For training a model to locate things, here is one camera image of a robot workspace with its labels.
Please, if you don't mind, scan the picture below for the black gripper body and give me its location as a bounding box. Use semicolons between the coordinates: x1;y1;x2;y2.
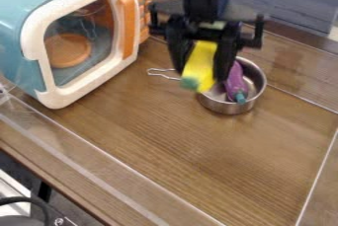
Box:
148;0;264;48

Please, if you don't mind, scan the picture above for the clear acrylic barrier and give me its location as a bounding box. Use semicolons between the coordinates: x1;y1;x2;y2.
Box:
0;85;225;226

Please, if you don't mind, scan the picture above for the blue toy microwave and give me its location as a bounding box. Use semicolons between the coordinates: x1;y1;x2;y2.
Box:
0;0;152;109

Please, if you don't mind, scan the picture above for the silver pot with wire handle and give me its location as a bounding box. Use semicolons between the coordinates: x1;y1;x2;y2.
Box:
147;55;268;115

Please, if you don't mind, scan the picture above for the yellow toy banana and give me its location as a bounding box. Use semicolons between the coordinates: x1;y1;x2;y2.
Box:
180;40;216;93

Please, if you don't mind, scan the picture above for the black cable bottom left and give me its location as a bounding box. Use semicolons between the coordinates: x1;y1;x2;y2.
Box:
0;197;48;226

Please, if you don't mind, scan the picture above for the purple toy eggplant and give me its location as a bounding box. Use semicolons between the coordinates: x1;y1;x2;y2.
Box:
224;61;248;105

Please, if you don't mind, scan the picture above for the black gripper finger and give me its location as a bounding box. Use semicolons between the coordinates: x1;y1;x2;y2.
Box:
165;19;193;74
212;33;239;82

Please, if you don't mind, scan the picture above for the orange microwave turntable plate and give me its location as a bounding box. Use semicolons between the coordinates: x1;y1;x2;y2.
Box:
45;34;91;68

